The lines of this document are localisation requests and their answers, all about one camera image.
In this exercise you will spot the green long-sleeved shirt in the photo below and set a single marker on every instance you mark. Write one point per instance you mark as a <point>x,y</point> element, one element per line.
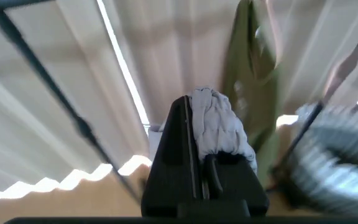
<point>247,93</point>

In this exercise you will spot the white laundry basket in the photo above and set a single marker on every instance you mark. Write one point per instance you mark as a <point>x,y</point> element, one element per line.
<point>337,186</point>

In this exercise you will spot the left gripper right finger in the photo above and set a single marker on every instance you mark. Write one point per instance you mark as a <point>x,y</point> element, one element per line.
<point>238,186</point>

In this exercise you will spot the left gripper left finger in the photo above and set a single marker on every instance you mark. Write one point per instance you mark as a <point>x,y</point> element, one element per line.
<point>169,180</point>

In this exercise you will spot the black clothes rack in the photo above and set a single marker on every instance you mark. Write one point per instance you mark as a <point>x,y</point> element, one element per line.
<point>82,127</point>

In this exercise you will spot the pale grey garment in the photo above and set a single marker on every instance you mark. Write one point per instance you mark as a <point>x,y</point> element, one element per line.
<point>216,124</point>

